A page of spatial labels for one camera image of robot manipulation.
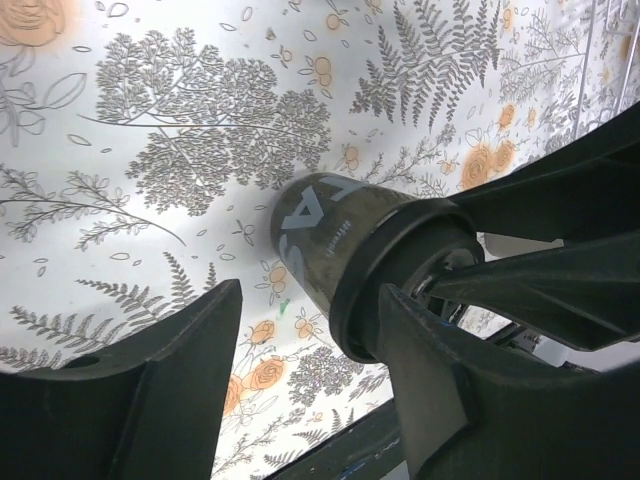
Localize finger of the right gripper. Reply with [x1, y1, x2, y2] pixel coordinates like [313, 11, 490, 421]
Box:
[450, 104, 639, 235]
[431, 234, 639, 350]

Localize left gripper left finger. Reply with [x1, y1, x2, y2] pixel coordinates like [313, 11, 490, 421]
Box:
[1, 279, 242, 479]

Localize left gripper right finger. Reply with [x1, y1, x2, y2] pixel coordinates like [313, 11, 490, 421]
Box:
[378, 285, 639, 479]

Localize black coffee cup lid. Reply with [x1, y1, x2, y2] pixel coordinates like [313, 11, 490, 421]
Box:
[329, 199, 484, 363]

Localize black coffee cup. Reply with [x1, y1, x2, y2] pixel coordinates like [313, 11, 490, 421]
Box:
[270, 173, 415, 316]

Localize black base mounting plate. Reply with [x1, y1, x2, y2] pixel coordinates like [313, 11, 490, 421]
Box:
[269, 400, 404, 480]

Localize floral tablecloth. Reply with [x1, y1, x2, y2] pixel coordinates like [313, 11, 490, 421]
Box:
[0, 0, 640, 480]

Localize white wire dish rack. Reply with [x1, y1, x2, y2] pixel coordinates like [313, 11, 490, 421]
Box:
[572, 1, 639, 139]

